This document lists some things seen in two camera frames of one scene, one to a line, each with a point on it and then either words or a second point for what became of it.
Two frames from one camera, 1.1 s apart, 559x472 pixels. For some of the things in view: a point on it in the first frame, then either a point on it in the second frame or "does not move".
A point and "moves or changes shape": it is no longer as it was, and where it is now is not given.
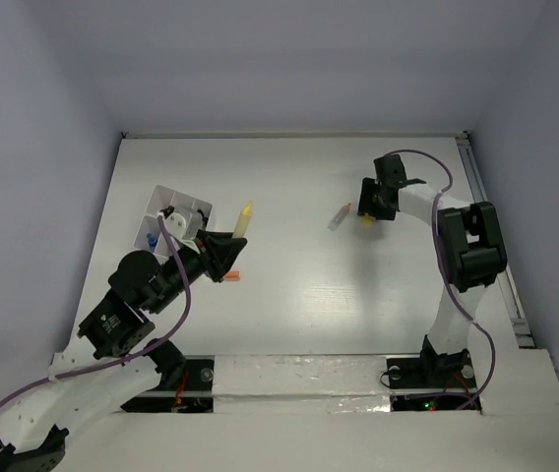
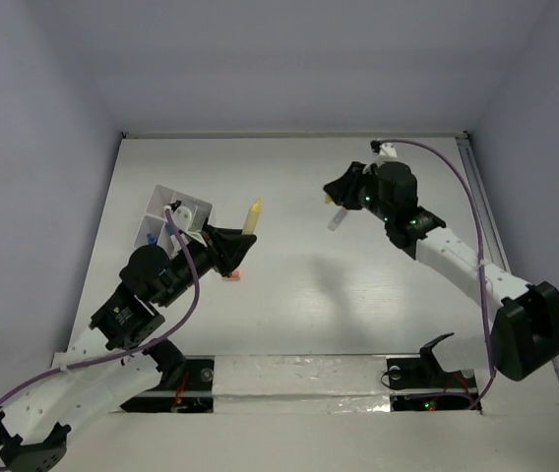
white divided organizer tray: [197, 213] does not move
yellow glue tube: [243, 221] moves or changes shape
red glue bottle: [340, 217] does not move
